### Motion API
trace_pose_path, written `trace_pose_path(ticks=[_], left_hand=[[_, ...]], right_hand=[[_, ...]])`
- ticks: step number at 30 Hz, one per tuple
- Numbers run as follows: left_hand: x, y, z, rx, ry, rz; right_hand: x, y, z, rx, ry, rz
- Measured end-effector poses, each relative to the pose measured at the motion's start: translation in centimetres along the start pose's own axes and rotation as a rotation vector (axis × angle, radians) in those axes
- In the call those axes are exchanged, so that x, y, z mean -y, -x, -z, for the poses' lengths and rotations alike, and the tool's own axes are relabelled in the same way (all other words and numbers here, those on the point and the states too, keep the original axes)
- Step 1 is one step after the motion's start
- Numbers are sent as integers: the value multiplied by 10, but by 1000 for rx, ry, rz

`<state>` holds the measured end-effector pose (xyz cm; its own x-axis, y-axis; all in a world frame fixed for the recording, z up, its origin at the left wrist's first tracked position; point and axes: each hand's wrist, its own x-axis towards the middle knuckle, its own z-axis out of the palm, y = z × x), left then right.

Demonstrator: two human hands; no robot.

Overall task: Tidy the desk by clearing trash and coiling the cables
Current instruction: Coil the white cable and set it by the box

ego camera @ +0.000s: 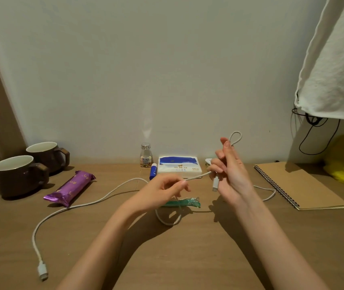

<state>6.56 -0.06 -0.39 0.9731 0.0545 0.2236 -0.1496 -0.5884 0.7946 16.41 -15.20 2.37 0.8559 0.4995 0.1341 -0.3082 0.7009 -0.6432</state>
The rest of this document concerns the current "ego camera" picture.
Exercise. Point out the brown spiral notebook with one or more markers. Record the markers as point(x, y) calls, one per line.
point(302, 185)

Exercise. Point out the blue lip balm stick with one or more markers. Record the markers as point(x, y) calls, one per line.
point(153, 172)

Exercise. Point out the small white green packet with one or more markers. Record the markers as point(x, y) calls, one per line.
point(208, 161)

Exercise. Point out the person's right hand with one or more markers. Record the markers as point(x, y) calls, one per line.
point(234, 181)

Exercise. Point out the brown mug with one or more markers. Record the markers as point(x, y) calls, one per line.
point(14, 178)
point(49, 158)

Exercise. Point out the person's left hand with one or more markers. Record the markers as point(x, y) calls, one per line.
point(153, 194)

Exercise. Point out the small glass bottle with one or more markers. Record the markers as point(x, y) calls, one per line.
point(146, 157)

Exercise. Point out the blue white tissue pack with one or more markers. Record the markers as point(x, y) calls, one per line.
point(178, 166)

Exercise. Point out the person's left forearm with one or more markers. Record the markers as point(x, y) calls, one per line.
point(99, 256)

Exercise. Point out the green toothbrush packet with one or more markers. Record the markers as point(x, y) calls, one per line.
point(187, 203)

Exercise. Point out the purple snack wrapper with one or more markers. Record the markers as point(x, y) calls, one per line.
point(70, 188)

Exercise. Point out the person's right forearm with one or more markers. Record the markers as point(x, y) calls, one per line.
point(280, 250)

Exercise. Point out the white hanging cloth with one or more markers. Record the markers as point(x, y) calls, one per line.
point(335, 72)

